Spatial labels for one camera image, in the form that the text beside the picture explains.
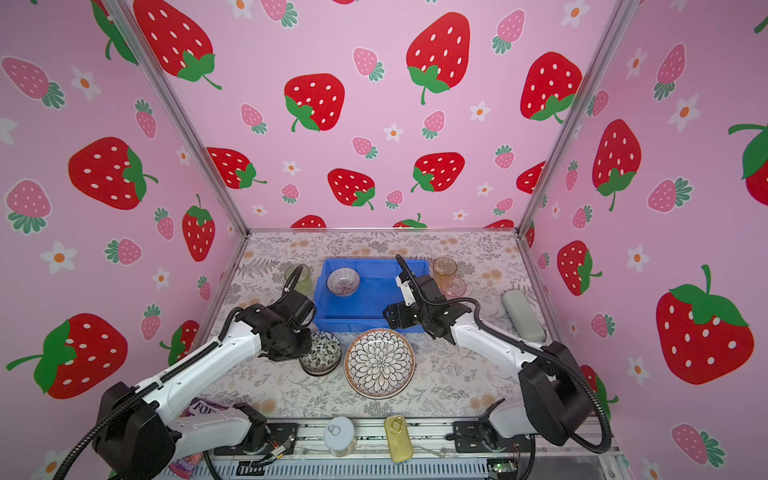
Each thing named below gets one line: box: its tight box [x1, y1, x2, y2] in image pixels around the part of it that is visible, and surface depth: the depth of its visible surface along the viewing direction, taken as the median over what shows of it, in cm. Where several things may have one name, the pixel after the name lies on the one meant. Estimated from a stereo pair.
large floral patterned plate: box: [344, 328, 416, 400], surface depth 86 cm
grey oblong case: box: [502, 290, 546, 342], surface depth 97 cm
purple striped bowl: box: [326, 267, 361, 297], surface depth 103 cm
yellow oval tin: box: [384, 415, 413, 463], surface depth 72 cm
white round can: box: [323, 416, 357, 457], surface depth 72 cm
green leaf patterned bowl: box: [299, 331, 342, 376], surface depth 85 cm
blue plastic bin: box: [314, 259, 431, 333], surface depth 103 cm
